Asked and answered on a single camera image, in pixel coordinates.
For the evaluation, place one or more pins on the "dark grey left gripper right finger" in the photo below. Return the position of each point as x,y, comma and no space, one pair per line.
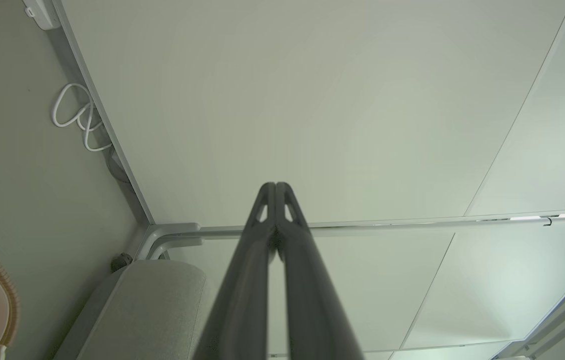
312,300

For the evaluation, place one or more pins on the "large white partition panel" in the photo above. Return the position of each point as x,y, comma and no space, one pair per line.
312,100

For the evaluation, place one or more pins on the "grey fabric seat cushion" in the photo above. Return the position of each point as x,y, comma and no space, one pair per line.
147,310

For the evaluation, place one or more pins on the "grey partition foot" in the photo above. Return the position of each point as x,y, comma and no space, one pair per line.
177,243
172,229

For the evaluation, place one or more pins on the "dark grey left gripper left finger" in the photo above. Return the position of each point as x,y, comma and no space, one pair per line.
242,300

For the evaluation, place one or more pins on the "small white power strip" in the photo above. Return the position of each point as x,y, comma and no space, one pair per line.
45,12

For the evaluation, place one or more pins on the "black caster wheel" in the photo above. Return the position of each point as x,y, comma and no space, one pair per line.
121,262

